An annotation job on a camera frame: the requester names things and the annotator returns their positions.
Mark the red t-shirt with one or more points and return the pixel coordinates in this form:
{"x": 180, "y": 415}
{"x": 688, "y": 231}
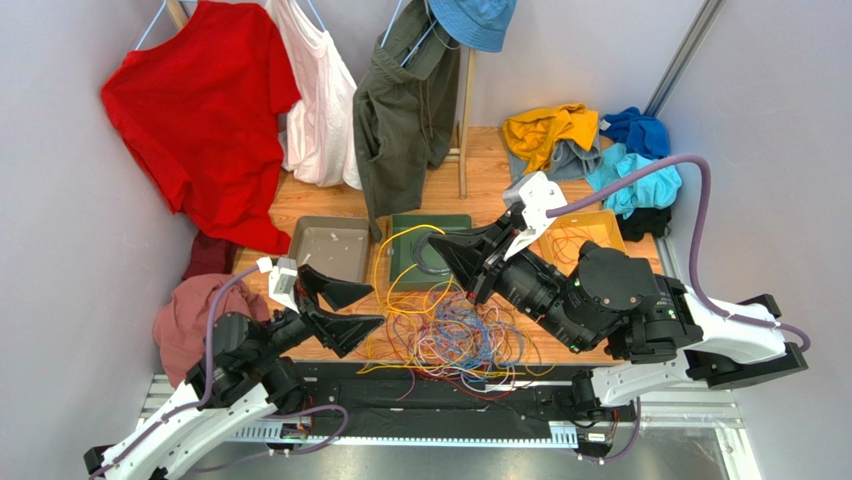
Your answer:
{"x": 200, "y": 114}

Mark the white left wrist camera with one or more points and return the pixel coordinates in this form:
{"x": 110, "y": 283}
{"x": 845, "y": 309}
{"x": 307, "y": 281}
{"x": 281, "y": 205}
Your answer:
{"x": 281, "y": 274}

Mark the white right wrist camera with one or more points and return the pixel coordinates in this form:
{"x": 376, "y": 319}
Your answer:
{"x": 528, "y": 200}

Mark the olive green hanging garment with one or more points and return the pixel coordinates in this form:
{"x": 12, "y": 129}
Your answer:
{"x": 404, "y": 111}

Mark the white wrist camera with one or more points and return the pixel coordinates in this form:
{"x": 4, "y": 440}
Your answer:
{"x": 528, "y": 200}
{"x": 281, "y": 274}

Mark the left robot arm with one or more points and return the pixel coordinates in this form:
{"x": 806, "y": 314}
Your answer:
{"x": 244, "y": 374}

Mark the cyan crumpled cloth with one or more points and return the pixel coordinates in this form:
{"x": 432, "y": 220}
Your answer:
{"x": 657, "y": 190}

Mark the green metal tray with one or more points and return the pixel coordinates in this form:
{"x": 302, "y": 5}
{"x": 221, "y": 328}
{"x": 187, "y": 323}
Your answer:
{"x": 416, "y": 266}

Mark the white pink hanging garment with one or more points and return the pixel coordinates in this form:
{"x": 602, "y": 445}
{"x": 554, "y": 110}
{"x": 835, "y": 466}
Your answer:
{"x": 319, "y": 136}

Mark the tan metal tray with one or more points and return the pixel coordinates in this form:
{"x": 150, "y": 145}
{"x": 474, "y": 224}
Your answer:
{"x": 335, "y": 246}

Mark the grey crumpled cloth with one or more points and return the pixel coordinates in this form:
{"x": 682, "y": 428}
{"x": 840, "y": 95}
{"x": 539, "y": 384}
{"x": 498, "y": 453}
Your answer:
{"x": 570, "y": 162}

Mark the dark blue crumpled cloth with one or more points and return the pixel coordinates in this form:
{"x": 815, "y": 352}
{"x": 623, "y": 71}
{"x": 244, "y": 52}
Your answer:
{"x": 644, "y": 135}

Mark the yellow plastic tray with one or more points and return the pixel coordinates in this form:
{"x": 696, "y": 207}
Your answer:
{"x": 561, "y": 243}

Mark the yellow crumpled cloth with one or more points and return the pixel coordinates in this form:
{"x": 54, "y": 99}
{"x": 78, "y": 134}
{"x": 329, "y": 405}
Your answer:
{"x": 532, "y": 135}

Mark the maroon cloth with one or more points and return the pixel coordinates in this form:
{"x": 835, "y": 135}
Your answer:
{"x": 210, "y": 255}

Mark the dusty pink crumpled cloth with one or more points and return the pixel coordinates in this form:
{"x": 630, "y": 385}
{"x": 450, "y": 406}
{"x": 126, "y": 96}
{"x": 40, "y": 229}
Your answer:
{"x": 180, "y": 326}

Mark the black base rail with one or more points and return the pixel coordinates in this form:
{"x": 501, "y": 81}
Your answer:
{"x": 400, "y": 403}

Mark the black crumpled cloth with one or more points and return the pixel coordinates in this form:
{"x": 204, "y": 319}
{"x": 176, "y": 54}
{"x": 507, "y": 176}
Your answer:
{"x": 644, "y": 221}

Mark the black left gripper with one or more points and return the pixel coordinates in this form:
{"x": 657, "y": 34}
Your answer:
{"x": 342, "y": 333}

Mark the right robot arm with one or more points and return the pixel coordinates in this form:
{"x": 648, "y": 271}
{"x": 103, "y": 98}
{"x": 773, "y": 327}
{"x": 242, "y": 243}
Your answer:
{"x": 656, "y": 329}

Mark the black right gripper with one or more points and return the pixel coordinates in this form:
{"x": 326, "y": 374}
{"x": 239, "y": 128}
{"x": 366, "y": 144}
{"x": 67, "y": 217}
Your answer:
{"x": 490, "y": 256}

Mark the wooden clothes rack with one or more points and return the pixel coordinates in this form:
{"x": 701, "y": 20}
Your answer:
{"x": 458, "y": 152}

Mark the blue bucket hat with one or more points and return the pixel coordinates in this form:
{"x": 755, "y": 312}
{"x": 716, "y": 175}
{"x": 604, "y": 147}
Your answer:
{"x": 477, "y": 24}

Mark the aluminium corner profile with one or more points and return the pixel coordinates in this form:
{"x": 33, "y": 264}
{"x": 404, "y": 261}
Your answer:
{"x": 687, "y": 49}

